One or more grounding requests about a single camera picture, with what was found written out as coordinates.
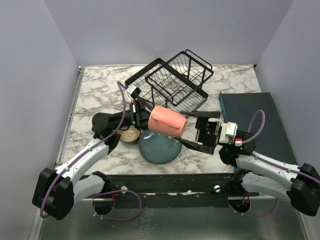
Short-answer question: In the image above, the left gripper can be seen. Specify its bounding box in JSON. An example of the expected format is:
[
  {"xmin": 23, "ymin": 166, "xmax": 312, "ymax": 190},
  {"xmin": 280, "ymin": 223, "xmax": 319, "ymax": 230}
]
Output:
[{"xmin": 113, "ymin": 98, "xmax": 164, "ymax": 131}]

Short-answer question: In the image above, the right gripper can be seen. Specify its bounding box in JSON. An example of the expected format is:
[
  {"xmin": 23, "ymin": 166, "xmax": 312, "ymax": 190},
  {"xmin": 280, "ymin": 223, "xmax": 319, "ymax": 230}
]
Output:
[{"xmin": 175, "ymin": 111, "xmax": 230, "ymax": 155}]

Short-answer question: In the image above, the plain pink mug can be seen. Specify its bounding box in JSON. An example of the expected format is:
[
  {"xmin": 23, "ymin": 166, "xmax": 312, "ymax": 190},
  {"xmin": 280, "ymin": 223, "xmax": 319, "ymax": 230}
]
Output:
[{"xmin": 148, "ymin": 105, "xmax": 187, "ymax": 137}]

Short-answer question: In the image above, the black wire dish rack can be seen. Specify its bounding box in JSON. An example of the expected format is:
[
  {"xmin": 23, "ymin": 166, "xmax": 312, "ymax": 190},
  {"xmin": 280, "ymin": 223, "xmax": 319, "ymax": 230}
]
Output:
[{"xmin": 125, "ymin": 49, "xmax": 214, "ymax": 112}]

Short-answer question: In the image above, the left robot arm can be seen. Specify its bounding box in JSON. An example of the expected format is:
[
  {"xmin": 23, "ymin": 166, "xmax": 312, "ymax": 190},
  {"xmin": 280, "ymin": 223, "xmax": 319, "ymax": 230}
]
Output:
[{"xmin": 32, "ymin": 98, "xmax": 153, "ymax": 220}]

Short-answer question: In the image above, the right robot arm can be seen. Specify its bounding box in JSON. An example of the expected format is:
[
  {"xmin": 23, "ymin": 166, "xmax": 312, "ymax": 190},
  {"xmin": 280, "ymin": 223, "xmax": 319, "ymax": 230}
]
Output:
[{"xmin": 180, "ymin": 111, "xmax": 320, "ymax": 217}]

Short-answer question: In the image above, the dark bowl cream inside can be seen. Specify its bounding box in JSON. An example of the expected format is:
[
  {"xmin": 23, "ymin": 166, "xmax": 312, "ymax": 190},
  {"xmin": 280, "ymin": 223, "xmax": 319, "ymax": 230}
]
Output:
[{"xmin": 117, "ymin": 125, "xmax": 141, "ymax": 143}]

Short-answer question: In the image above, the blue ceramic plate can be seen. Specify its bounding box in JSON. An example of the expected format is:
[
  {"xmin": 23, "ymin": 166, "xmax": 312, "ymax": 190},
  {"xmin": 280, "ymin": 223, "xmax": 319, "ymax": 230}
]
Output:
[{"xmin": 138, "ymin": 130, "xmax": 182, "ymax": 165}]

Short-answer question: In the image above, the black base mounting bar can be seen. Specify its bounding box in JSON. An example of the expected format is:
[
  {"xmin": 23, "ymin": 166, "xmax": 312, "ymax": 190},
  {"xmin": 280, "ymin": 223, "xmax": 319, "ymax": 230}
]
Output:
[{"xmin": 72, "ymin": 172, "xmax": 282, "ymax": 209}]

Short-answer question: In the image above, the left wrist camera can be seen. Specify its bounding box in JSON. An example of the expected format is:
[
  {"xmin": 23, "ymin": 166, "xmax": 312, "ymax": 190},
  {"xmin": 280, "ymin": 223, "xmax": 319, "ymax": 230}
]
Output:
[{"xmin": 125, "ymin": 85, "xmax": 141, "ymax": 99}]

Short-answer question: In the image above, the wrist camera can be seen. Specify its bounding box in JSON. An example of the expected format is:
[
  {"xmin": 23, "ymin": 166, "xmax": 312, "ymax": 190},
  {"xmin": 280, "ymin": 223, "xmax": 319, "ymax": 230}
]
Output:
[
  {"xmin": 218, "ymin": 122, "xmax": 243, "ymax": 147},
  {"xmin": 125, "ymin": 85, "xmax": 141, "ymax": 99}
]

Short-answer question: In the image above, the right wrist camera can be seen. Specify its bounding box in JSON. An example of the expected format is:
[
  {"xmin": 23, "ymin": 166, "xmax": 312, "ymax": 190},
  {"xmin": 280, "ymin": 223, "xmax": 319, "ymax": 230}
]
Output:
[{"xmin": 218, "ymin": 122, "xmax": 243, "ymax": 147}]

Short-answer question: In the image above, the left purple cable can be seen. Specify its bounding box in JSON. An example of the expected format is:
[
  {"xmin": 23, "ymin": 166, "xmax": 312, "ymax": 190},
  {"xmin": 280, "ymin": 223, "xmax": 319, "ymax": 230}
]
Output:
[{"xmin": 39, "ymin": 80, "xmax": 131, "ymax": 219}]

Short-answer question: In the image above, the blue network switch box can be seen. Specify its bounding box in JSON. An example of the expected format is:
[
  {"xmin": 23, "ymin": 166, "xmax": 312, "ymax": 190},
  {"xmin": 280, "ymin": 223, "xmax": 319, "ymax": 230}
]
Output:
[{"xmin": 218, "ymin": 91, "xmax": 300, "ymax": 173}]

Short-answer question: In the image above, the left aluminium rail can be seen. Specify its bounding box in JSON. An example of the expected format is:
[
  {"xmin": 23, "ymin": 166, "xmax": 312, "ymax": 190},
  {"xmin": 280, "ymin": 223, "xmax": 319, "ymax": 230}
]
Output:
[{"xmin": 54, "ymin": 66, "xmax": 86, "ymax": 167}]

